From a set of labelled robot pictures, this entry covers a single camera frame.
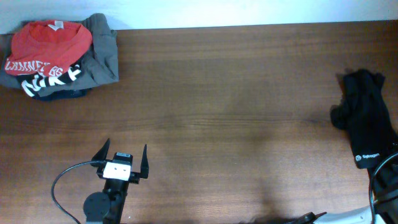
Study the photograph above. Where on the black white lettered shirt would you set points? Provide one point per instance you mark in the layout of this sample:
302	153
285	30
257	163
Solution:
32	84

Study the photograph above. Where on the dark blue folded garment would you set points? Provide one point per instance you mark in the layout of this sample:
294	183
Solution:
62	95

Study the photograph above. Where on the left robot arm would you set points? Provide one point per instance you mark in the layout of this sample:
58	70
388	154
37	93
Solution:
107	205

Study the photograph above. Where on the black t-shirt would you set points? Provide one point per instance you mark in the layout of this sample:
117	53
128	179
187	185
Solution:
363	114

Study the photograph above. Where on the grey folded garment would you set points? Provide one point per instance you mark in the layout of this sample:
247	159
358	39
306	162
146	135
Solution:
100	63

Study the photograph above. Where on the red folded shirt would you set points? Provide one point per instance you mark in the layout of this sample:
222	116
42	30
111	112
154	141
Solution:
47	47

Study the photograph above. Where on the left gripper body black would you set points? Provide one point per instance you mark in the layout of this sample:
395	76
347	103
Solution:
134	177

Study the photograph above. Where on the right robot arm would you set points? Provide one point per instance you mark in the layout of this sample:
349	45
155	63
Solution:
348	216

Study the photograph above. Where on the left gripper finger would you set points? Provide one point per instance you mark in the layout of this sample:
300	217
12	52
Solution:
101	155
144	164

